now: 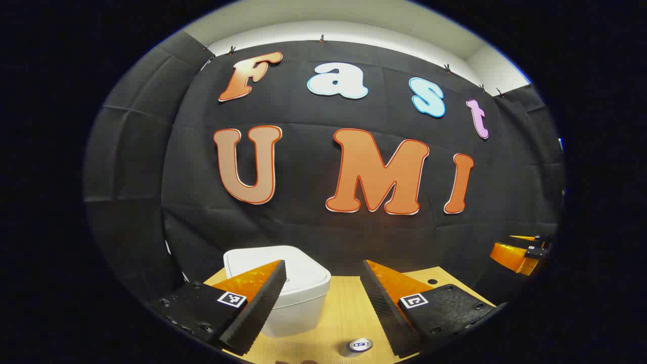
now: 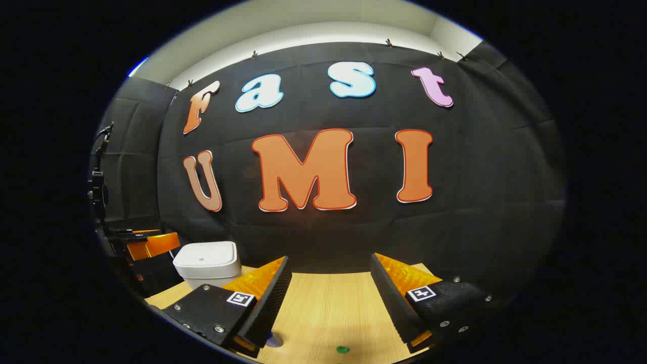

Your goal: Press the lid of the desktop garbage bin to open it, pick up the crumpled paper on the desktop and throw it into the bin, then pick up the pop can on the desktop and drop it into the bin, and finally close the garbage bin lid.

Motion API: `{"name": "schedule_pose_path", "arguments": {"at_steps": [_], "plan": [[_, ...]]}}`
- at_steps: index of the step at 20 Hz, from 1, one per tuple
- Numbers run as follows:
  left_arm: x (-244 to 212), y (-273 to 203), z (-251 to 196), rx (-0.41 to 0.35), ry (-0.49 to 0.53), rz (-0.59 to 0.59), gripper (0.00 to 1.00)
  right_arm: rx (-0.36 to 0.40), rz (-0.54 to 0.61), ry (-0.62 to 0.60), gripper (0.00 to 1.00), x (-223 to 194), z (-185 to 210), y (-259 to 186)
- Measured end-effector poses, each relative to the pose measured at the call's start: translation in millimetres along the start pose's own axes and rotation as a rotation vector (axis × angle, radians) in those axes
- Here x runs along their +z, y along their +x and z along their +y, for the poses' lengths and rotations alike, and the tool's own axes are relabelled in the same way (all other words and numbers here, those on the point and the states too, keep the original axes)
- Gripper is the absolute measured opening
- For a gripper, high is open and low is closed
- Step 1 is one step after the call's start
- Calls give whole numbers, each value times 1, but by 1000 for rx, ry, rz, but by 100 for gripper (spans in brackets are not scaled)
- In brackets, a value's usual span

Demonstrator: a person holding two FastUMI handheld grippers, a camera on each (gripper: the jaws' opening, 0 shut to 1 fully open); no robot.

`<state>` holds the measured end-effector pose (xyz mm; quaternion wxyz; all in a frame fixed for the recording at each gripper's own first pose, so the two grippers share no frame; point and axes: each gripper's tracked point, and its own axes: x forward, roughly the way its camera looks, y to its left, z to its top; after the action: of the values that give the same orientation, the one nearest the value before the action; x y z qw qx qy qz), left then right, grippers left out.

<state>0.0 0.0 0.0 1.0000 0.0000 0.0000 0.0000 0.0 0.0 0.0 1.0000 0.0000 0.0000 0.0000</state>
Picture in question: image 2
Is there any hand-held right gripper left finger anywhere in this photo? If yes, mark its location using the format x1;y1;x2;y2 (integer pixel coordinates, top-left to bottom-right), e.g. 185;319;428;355
161;255;293;359

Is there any wooden desktop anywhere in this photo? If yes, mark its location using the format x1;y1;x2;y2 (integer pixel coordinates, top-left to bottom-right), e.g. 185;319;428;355
144;263;435;364

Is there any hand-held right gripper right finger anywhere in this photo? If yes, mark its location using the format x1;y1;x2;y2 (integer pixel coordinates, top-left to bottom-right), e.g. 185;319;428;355
370;253;498;354

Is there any white desktop garbage bin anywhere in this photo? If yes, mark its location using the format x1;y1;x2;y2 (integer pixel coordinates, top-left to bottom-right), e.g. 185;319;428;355
173;241;242;290

